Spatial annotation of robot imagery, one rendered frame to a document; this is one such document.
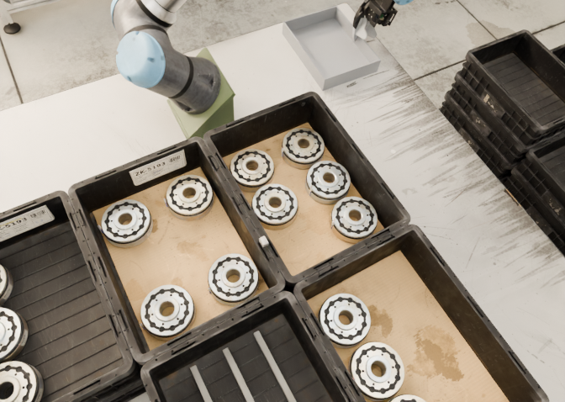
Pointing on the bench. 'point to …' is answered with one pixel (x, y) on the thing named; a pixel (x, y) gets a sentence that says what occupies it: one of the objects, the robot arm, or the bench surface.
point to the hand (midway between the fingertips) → (356, 35)
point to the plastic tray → (330, 47)
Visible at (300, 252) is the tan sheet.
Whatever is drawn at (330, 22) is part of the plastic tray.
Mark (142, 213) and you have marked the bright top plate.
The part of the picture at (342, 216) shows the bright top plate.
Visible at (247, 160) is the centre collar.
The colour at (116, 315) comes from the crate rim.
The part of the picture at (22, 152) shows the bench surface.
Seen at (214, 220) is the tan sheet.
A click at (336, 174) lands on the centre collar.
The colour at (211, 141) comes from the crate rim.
